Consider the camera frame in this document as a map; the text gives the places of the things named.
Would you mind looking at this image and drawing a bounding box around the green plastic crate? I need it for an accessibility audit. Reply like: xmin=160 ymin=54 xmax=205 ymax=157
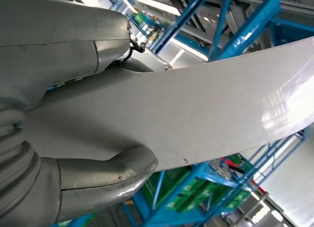
xmin=209 ymin=186 xmax=251 ymax=214
xmin=141 ymin=168 xmax=197 ymax=216

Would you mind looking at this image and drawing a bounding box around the blue metal shelf rack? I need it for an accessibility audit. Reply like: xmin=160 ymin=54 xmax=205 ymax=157
xmin=120 ymin=126 xmax=311 ymax=227
xmin=103 ymin=0 xmax=314 ymax=62

